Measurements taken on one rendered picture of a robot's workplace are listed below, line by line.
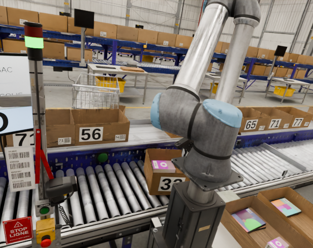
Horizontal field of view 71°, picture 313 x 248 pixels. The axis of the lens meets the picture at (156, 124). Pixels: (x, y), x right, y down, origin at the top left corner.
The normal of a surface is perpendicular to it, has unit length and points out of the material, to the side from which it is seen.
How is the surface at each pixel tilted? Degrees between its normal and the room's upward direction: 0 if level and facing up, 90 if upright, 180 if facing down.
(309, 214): 89
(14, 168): 90
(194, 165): 69
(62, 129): 90
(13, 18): 90
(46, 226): 0
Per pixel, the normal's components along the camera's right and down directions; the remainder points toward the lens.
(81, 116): 0.43, 0.40
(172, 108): -0.28, -0.27
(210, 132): -0.43, 0.26
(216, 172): 0.11, 0.03
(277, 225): -0.89, 0.02
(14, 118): 0.71, 0.30
